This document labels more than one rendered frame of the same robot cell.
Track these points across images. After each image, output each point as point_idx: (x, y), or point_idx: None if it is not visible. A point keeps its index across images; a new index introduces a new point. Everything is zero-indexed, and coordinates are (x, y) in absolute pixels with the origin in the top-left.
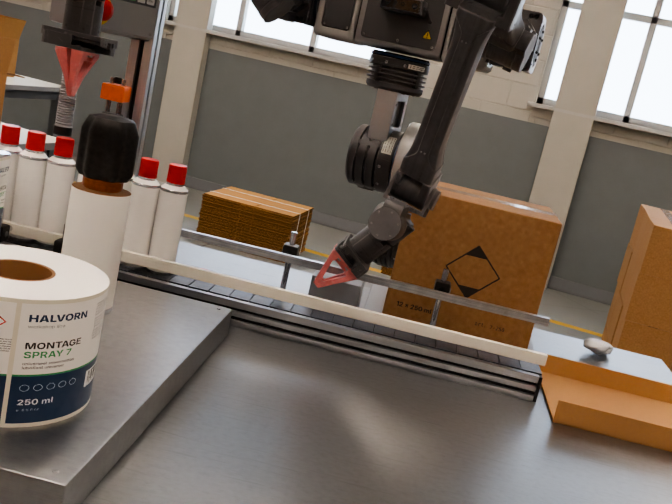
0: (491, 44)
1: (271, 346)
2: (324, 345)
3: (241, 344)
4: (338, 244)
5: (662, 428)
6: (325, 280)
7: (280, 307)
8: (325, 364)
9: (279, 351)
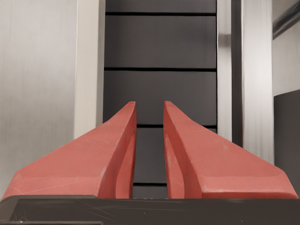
0: None
1: (30, 68)
2: None
3: (0, 14)
4: (102, 224)
5: None
6: (130, 146)
7: (105, 41)
8: (0, 185)
9: (12, 88)
